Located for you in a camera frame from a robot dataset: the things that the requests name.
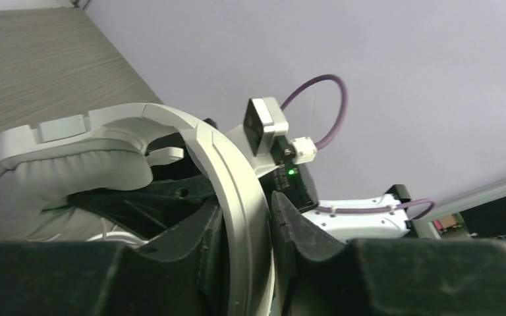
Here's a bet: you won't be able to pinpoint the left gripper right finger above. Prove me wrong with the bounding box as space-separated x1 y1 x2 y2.
271 192 506 315

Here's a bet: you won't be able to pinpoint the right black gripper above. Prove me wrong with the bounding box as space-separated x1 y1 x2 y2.
67 136 318 240

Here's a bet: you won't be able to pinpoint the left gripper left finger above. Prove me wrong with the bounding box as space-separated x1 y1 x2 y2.
0 198 229 315

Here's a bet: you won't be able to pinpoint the white headphones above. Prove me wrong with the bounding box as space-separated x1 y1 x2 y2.
0 103 275 315

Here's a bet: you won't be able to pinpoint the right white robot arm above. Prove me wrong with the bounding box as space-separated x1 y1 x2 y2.
68 128 410 242

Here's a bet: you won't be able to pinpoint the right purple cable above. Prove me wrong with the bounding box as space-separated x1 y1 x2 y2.
280 74 436 221

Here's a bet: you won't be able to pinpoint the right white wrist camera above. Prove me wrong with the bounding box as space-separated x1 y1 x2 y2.
225 97 318 178

